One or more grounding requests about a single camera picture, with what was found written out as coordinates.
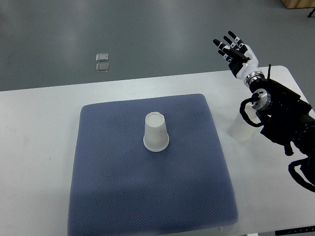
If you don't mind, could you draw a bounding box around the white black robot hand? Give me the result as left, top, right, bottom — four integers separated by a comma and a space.
213, 31, 265, 87

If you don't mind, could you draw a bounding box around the white paper cup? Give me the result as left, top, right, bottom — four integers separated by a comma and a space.
143, 112, 169, 152
228, 112, 254, 141

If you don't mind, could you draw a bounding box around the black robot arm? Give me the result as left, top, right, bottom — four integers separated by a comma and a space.
240, 71, 315, 157

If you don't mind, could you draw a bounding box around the wooden box corner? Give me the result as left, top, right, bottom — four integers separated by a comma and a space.
281, 0, 315, 9

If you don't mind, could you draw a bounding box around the black tripod leg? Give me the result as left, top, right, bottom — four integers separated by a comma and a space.
308, 8, 315, 18

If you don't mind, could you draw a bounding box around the upper metal floor plate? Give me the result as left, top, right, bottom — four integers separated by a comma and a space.
96, 53, 109, 61

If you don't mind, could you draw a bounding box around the metal floor plate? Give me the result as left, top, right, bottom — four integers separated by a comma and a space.
96, 63, 109, 72
96, 53, 109, 61

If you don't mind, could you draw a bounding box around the lower metal floor plate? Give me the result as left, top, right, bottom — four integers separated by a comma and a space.
96, 63, 109, 72

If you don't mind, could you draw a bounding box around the blue textured cushion mat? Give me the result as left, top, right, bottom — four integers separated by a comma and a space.
67, 94, 238, 236

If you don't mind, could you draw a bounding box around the black table edge strip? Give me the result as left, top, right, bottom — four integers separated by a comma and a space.
275, 226, 315, 236

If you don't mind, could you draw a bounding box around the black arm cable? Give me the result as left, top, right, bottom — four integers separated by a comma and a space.
239, 97, 315, 193

